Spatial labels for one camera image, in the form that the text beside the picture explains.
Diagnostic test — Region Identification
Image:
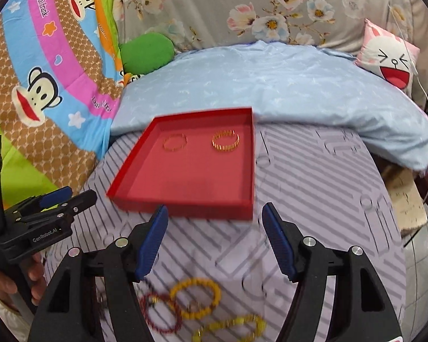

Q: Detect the thick gold bracelet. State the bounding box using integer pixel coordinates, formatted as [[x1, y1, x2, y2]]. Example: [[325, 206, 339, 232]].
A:
[[211, 131, 240, 152]]

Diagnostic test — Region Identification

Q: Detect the red tray box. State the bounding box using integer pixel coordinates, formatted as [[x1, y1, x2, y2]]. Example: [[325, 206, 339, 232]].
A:
[[106, 106, 255, 221]]

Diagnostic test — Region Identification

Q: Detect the thin gold bracelet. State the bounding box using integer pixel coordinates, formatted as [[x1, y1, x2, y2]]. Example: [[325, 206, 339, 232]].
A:
[[163, 134, 188, 152]]

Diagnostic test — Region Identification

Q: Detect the cartoon monkey blanket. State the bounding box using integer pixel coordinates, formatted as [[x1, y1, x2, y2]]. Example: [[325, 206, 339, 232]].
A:
[[0, 0, 145, 211]]

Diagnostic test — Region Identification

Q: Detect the person's left hand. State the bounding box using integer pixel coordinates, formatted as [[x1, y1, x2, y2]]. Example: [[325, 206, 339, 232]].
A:
[[0, 253, 48, 307]]

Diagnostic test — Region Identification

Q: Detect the beige cardboard box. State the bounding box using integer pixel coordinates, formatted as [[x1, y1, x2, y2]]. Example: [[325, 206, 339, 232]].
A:
[[381, 164, 428, 237]]

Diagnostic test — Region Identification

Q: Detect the green pillow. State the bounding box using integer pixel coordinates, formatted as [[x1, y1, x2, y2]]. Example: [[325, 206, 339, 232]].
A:
[[120, 33, 175, 75]]

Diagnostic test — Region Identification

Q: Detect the pink cartoon face pillow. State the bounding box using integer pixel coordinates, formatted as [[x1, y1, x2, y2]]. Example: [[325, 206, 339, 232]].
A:
[[355, 19, 421, 91]]

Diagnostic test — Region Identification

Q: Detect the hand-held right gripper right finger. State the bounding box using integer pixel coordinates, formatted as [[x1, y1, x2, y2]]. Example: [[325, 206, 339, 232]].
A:
[[262, 202, 402, 342]]

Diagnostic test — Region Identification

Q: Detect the grey floral cover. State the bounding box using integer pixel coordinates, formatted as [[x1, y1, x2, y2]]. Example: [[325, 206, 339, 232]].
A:
[[113, 0, 428, 58]]

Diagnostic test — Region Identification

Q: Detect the yellow bead bracelet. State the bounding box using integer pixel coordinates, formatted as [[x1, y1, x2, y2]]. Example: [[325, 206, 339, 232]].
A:
[[169, 278, 222, 321]]

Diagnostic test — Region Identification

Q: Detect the grey striped bed sheet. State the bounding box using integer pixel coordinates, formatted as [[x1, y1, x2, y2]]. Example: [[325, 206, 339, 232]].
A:
[[43, 114, 409, 342]]

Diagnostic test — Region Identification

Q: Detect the light blue quilt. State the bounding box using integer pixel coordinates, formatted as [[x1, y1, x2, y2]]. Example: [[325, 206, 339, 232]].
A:
[[110, 40, 428, 172]]

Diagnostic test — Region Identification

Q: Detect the person's left forearm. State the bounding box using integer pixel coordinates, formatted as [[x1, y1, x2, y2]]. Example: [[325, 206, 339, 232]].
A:
[[0, 292, 33, 342]]

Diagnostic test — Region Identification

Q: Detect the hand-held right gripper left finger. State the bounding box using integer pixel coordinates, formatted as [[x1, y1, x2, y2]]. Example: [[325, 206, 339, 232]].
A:
[[29, 205, 169, 342]]

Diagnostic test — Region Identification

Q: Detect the dark red bead bracelet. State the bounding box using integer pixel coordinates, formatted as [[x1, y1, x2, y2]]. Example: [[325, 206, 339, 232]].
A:
[[139, 291, 182, 335]]

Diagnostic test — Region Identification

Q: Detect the yellow chain bracelet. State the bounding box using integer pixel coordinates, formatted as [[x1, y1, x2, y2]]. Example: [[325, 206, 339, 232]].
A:
[[192, 314, 267, 342]]

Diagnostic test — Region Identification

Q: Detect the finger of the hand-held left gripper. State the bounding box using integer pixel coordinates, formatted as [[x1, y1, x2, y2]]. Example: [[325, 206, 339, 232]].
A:
[[16, 190, 98, 227], [5, 186, 72, 218]]

